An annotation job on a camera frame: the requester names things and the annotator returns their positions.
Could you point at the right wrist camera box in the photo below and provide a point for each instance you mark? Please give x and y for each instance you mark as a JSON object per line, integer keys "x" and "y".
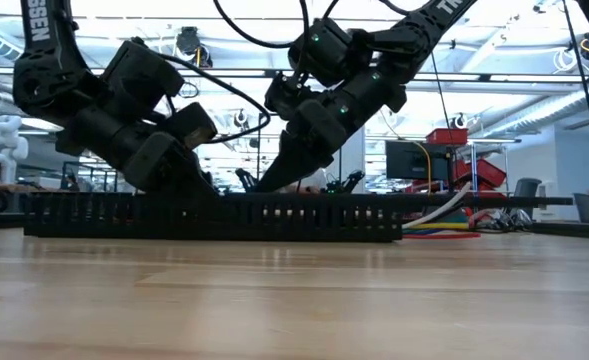
{"x": 286, "y": 97}

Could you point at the white humanoid robot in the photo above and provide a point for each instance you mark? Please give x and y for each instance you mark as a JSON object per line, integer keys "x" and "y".
{"x": 6, "y": 145}

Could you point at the black background robot arm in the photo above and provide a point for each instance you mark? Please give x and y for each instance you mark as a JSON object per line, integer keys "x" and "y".
{"x": 245, "y": 179}
{"x": 354, "y": 177}

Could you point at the white wall box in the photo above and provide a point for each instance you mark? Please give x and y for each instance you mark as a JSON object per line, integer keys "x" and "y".
{"x": 546, "y": 190}

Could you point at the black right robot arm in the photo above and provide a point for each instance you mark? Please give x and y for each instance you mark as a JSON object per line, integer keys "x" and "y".
{"x": 399, "y": 45}

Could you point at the black monitor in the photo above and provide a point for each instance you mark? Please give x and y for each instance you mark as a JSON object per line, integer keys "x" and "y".
{"x": 409, "y": 160}

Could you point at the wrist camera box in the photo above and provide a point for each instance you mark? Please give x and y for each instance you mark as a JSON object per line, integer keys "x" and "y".
{"x": 194, "y": 127}
{"x": 286, "y": 97}

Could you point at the black frame robot cell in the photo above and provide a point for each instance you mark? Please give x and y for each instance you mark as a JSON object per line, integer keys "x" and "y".
{"x": 64, "y": 177}

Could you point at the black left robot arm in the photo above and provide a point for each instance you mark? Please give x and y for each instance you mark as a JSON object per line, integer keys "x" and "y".
{"x": 49, "y": 85}

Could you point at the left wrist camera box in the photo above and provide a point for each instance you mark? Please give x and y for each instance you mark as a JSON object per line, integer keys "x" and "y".
{"x": 194, "y": 127}

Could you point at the person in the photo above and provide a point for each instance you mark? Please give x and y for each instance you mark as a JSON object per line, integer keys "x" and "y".
{"x": 72, "y": 184}

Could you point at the shelf rack with blue post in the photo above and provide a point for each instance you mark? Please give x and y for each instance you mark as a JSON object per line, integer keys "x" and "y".
{"x": 475, "y": 170}

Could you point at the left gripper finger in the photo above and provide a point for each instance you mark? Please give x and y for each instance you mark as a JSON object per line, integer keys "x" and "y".
{"x": 194, "y": 180}

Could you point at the black duct cover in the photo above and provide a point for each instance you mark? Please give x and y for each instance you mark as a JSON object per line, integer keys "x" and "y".
{"x": 499, "y": 201}

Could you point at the steel workbench on casters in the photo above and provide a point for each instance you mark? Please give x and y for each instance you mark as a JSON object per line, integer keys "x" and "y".
{"x": 11, "y": 188}

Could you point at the grey office chair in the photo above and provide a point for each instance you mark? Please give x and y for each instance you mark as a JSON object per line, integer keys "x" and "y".
{"x": 528, "y": 187}

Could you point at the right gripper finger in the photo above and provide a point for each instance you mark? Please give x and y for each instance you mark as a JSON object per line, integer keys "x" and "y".
{"x": 299, "y": 170}

